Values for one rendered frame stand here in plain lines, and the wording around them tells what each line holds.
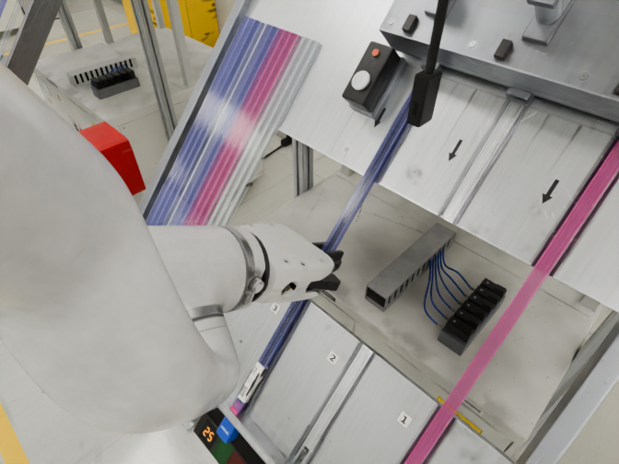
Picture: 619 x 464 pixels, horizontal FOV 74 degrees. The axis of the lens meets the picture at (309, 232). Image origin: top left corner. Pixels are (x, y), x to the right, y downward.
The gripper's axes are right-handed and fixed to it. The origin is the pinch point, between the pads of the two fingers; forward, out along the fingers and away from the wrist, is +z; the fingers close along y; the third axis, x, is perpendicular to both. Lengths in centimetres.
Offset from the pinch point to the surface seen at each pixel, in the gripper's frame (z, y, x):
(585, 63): -0.3, -16.1, -30.1
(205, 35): 180, 283, -27
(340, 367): -0.8, -9.3, 10.6
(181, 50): 49, 114, -14
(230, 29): 3.4, 36.0, -22.5
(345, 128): 3.5, 7.2, -15.9
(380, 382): -0.5, -14.4, 8.6
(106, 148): 6, 68, 12
